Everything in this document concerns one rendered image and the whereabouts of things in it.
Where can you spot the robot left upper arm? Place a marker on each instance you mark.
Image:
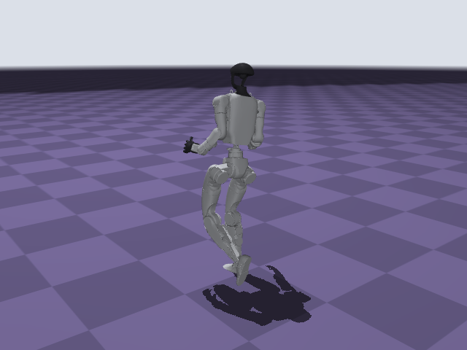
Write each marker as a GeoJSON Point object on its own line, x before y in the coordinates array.
{"type": "Point", "coordinates": [220, 103]}

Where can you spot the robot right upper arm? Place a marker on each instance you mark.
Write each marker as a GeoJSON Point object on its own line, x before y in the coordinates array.
{"type": "Point", "coordinates": [258, 134]}

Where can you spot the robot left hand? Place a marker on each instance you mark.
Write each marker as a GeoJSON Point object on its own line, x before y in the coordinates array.
{"type": "Point", "coordinates": [188, 146]}

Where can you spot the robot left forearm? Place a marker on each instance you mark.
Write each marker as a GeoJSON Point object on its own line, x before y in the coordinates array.
{"type": "Point", "coordinates": [211, 142]}

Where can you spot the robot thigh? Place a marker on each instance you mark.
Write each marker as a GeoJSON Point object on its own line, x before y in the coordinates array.
{"type": "Point", "coordinates": [215, 176]}
{"type": "Point", "coordinates": [236, 191]}

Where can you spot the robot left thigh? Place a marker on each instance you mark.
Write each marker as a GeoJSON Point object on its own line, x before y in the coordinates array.
{"type": "Point", "coordinates": [215, 176]}

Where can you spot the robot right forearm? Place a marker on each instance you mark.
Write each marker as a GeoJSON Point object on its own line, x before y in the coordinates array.
{"type": "Point", "coordinates": [253, 145]}

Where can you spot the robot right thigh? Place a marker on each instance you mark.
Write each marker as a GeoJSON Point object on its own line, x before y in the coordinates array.
{"type": "Point", "coordinates": [236, 191]}

